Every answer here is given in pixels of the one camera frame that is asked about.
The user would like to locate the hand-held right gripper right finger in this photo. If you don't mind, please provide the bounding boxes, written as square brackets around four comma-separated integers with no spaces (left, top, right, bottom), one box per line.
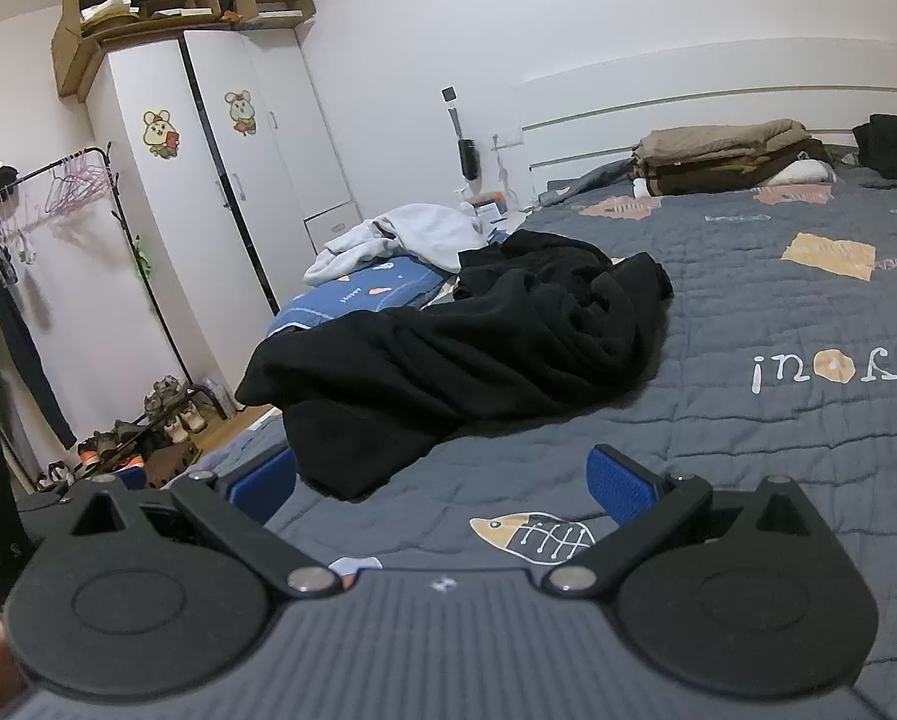
[544,444,832,602]

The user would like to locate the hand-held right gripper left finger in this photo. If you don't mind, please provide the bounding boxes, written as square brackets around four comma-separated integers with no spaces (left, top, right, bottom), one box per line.
[64,444,342,601]

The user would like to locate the black sweatshirt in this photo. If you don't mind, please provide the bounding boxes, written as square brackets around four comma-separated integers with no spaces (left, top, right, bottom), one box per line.
[236,251,674,502]

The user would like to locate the black clothes rack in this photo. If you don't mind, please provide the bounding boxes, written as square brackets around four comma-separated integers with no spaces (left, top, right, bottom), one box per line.
[0,141,194,466]

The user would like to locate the black clothes heap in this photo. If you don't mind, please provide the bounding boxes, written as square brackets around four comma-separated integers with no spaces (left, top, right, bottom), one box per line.
[851,114,897,207]

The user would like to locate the row of shoes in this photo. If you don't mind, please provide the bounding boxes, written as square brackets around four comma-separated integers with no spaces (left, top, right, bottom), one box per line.
[35,375,213,492]

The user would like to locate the hanging dark pants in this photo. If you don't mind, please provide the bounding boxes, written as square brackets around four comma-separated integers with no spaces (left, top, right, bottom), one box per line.
[0,236,78,449]

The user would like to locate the grey quilted bedspread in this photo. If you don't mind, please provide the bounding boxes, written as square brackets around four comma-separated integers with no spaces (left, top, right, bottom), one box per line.
[185,157,897,720]

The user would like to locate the blue printed pillow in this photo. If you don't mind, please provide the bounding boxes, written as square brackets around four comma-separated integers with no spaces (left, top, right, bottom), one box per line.
[266,253,457,338]

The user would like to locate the white wardrobe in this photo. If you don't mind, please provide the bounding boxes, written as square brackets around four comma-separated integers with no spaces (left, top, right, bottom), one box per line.
[86,28,363,383]

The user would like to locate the light grey hoodie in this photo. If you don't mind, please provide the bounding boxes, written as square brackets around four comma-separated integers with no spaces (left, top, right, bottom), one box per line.
[303,204,494,287]

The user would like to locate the bunch of pink hangers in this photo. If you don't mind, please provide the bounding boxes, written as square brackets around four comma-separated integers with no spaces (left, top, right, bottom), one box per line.
[47,150,112,215]

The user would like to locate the folded khaki blanket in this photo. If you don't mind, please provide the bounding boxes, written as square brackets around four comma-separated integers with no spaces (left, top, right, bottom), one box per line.
[632,118,832,197]

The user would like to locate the black handheld vacuum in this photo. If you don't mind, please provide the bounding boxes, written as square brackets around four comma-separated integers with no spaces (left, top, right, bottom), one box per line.
[440,86,483,182]

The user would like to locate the mouse sticker with red book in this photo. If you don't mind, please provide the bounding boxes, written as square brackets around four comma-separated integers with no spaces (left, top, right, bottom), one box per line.
[142,109,181,158]

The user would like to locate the mouse sticker with bow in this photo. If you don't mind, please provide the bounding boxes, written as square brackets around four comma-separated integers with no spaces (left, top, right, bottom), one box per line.
[224,90,259,136]

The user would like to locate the white headboard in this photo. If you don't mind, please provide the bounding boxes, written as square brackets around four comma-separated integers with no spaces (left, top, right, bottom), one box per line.
[519,41,897,203]

